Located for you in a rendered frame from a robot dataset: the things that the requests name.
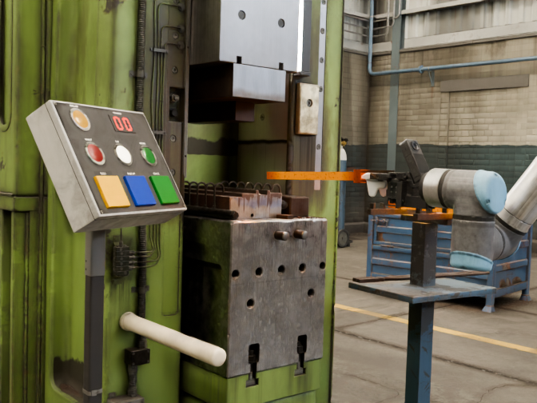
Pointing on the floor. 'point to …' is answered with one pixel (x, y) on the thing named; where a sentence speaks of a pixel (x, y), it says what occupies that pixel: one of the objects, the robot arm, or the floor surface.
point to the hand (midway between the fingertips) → (367, 173)
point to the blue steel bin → (511, 276)
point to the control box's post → (93, 313)
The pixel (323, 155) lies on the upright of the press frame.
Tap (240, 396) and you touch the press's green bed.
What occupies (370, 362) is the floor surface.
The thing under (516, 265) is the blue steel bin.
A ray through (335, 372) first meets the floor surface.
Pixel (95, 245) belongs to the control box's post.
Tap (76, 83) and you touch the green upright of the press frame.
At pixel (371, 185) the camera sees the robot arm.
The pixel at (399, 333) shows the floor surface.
